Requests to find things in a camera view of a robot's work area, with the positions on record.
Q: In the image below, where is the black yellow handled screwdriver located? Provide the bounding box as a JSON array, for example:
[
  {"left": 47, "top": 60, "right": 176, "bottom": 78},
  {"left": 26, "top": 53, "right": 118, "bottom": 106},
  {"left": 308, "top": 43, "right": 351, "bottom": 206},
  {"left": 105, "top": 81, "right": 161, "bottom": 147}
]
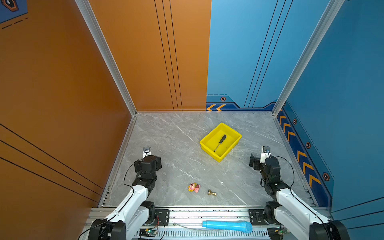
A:
[{"left": 214, "top": 135, "right": 227, "bottom": 152}]

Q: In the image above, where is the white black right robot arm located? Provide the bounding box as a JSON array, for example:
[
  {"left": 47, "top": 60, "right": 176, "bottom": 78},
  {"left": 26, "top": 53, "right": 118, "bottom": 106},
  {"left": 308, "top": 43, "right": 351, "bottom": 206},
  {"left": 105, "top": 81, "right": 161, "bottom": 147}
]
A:
[{"left": 249, "top": 153, "right": 350, "bottom": 240}]

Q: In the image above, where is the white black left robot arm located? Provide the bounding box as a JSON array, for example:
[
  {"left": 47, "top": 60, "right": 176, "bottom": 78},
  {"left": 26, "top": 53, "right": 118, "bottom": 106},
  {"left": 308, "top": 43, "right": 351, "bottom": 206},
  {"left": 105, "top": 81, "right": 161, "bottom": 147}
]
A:
[{"left": 87, "top": 155, "right": 162, "bottom": 240}]

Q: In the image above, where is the yellow plastic bin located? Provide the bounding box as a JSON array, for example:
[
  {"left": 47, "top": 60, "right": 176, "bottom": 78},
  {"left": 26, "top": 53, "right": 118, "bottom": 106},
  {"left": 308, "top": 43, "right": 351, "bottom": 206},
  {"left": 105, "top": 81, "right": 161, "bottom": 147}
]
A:
[{"left": 200, "top": 123, "right": 242, "bottom": 163}]

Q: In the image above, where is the pink yellow small toy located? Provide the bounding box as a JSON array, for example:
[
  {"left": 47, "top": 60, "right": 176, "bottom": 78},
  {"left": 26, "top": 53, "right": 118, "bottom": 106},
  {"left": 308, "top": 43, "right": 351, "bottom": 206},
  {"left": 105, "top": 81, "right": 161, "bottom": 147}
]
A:
[{"left": 188, "top": 183, "right": 200, "bottom": 193}]

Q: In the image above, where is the light blue cylinder tool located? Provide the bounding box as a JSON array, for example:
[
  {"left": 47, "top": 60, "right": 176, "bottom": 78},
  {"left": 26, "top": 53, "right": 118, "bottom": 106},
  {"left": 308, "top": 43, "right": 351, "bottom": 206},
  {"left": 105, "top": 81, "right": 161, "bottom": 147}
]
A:
[{"left": 202, "top": 221, "right": 253, "bottom": 233}]

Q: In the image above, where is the green circuit board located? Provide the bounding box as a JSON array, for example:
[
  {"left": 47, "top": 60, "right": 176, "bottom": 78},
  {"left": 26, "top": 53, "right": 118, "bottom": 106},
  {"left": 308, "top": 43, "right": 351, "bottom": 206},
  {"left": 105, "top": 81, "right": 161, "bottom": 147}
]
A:
[{"left": 139, "top": 229, "right": 158, "bottom": 238}]

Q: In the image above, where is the small brass fitting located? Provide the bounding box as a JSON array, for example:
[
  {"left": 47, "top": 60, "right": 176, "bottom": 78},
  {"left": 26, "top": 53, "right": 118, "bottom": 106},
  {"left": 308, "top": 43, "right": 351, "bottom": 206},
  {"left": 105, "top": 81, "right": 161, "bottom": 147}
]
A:
[{"left": 208, "top": 190, "right": 217, "bottom": 196}]

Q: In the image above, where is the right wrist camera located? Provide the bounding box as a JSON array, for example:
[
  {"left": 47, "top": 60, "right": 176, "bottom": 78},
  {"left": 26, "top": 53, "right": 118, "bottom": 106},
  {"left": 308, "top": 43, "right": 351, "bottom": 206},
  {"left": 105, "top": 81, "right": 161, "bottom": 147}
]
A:
[{"left": 260, "top": 146, "right": 271, "bottom": 164}]

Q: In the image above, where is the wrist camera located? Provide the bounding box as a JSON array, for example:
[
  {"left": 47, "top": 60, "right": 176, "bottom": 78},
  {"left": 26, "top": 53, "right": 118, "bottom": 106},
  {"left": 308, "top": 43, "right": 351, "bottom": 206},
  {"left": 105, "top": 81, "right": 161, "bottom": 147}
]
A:
[
  {"left": 143, "top": 147, "right": 152, "bottom": 158},
  {"left": 260, "top": 146, "right": 271, "bottom": 164}
]

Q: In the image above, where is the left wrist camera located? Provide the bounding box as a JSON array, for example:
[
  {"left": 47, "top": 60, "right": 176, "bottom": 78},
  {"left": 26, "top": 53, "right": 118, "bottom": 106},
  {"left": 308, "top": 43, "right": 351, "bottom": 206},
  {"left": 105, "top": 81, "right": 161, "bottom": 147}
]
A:
[{"left": 143, "top": 147, "right": 152, "bottom": 158}]

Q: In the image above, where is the aluminium front rail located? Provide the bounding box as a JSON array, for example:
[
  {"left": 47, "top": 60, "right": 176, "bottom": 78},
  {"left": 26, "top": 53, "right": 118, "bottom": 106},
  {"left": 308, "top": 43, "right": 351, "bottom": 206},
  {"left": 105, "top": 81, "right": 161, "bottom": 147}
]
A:
[{"left": 79, "top": 205, "right": 334, "bottom": 240}]

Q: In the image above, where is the aluminium corner post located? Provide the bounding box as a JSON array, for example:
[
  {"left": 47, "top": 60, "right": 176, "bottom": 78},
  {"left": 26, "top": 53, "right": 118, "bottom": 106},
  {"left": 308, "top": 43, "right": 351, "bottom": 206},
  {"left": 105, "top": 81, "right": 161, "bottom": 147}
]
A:
[
  {"left": 75, "top": 0, "right": 137, "bottom": 117},
  {"left": 272, "top": 0, "right": 345, "bottom": 117}
]

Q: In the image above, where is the right aluminium corner post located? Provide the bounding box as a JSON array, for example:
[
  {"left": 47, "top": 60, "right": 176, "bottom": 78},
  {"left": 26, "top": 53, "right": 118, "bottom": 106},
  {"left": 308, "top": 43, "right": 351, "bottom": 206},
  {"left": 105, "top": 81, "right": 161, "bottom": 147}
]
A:
[{"left": 272, "top": 0, "right": 345, "bottom": 117}]

